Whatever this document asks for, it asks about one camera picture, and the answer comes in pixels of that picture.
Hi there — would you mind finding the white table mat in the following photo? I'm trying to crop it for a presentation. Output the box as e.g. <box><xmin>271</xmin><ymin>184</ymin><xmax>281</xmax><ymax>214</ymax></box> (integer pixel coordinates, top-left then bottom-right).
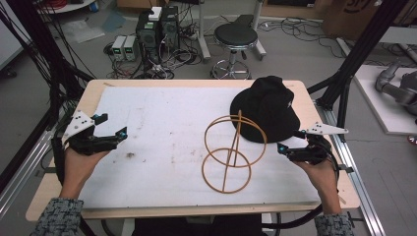
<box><xmin>78</xmin><ymin>86</ymin><xmax>322</xmax><ymax>209</ymax></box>

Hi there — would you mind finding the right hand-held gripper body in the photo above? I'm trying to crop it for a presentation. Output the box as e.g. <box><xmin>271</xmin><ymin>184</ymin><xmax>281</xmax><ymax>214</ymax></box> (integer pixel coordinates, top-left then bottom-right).
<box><xmin>287</xmin><ymin>122</ymin><xmax>349</xmax><ymax>166</ymax></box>

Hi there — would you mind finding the aluminium rail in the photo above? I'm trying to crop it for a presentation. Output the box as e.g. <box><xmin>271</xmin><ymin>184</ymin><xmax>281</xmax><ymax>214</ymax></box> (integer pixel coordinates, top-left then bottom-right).
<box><xmin>314</xmin><ymin>99</ymin><xmax>387</xmax><ymax>236</ymax></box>

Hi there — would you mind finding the person's left hand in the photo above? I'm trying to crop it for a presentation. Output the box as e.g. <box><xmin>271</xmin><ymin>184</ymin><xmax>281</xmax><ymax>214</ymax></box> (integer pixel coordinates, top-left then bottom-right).
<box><xmin>59</xmin><ymin>147</ymin><xmax>110</xmax><ymax>200</ymax></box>

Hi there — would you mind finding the black metal frame with cables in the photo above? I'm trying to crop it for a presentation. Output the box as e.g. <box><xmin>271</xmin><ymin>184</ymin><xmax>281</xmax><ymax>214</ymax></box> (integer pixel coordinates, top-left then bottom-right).
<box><xmin>0</xmin><ymin>0</ymin><xmax>96</xmax><ymax>195</ymax></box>

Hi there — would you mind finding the grey bench power supply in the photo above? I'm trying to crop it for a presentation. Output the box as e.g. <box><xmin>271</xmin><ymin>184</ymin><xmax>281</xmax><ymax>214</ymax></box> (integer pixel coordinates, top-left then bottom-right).
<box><xmin>123</xmin><ymin>34</ymin><xmax>139</xmax><ymax>62</ymax></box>
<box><xmin>111</xmin><ymin>34</ymin><xmax>128</xmax><ymax>62</ymax></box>

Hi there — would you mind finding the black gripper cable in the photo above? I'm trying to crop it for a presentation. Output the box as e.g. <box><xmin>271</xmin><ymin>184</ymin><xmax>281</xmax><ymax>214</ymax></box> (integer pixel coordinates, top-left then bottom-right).
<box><xmin>261</xmin><ymin>133</ymin><xmax>341</xmax><ymax>230</ymax></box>

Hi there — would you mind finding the cardboard box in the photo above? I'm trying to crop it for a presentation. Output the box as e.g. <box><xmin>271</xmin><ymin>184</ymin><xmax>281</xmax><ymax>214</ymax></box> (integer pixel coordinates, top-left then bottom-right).
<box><xmin>322</xmin><ymin>0</ymin><xmax>417</xmax><ymax>41</ymax></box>

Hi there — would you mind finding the white box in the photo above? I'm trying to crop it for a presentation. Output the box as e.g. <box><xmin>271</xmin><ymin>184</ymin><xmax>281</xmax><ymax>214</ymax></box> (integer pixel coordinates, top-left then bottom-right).
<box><xmin>148</xmin><ymin>6</ymin><xmax>163</xmax><ymax>23</ymax></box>

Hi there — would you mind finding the wooden ring hat stand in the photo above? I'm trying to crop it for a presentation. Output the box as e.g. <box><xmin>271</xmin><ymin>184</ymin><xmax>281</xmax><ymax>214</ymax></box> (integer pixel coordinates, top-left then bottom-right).
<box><xmin>201</xmin><ymin>109</ymin><xmax>268</xmax><ymax>195</ymax></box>

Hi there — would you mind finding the black computer tower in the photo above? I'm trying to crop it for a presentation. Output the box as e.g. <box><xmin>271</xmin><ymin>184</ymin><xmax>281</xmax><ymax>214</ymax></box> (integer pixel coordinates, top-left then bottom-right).
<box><xmin>135</xmin><ymin>12</ymin><xmax>162</xmax><ymax>65</ymax></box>
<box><xmin>159</xmin><ymin>5</ymin><xmax>181</xmax><ymax>51</ymax></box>

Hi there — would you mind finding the clear plastic sheet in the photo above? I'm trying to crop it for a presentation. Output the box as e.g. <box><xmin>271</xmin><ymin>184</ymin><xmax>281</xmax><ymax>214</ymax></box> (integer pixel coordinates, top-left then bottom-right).
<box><xmin>60</xmin><ymin>19</ymin><xmax>106</xmax><ymax>44</ymax></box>

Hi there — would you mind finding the white floor board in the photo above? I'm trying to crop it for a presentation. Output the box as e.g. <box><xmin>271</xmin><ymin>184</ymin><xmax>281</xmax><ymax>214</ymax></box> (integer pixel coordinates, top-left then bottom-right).
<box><xmin>353</xmin><ymin>64</ymin><xmax>417</xmax><ymax>136</ymax></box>

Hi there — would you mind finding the tangle of floor cables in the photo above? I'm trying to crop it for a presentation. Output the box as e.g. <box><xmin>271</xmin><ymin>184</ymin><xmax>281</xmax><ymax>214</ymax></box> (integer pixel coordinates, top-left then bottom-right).
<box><xmin>103</xmin><ymin>6</ymin><xmax>210</xmax><ymax>81</ymax></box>

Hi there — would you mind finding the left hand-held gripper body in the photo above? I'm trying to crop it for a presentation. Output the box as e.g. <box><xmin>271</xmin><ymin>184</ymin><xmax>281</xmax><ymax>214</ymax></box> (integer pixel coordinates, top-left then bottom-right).
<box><xmin>60</xmin><ymin>109</ymin><xmax>120</xmax><ymax>156</ymax></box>

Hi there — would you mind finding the black bucket hat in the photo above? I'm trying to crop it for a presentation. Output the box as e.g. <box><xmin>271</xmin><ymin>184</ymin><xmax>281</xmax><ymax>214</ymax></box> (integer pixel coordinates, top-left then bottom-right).
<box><xmin>229</xmin><ymin>75</ymin><xmax>301</xmax><ymax>145</ymax></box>

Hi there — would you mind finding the person's dark lap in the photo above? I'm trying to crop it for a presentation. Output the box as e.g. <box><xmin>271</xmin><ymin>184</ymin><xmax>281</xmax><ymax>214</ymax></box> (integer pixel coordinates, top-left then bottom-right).
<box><xmin>132</xmin><ymin>213</ymin><xmax>264</xmax><ymax>236</ymax></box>

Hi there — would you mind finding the black metal frame post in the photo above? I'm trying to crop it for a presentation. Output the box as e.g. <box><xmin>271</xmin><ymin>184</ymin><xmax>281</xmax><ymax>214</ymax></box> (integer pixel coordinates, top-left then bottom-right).
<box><xmin>307</xmin><ymin>0</ymin><xmax>400</xmax><ymax>141</ymax></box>

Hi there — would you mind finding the person's right hand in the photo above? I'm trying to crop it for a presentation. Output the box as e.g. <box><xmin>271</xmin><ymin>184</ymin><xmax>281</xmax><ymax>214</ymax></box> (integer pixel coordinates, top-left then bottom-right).
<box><xmin>292</xmin><ymin>157</ymin><xmax>342</xmax><ymax>215</ymax></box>

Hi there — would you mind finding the black round stool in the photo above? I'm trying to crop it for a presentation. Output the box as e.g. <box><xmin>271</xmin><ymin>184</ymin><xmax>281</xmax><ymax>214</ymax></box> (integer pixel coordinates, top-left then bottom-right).
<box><xmin>210</xmin><ymin>23</ymin><xmax>260</xmax><ymax>81</ymax></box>

